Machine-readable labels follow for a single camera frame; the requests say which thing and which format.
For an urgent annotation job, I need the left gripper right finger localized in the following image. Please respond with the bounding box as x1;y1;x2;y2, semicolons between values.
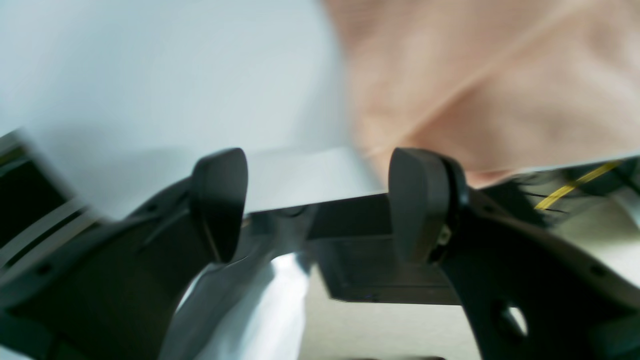
388;148;640;360

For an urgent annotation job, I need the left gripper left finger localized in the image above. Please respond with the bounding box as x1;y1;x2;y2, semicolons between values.
1;148;249;360

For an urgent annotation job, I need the peach t-shirt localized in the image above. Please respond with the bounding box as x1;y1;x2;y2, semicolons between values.
323;0;640;187

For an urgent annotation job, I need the yellow cable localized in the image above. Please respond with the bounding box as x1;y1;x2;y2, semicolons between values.
534;161;621;211

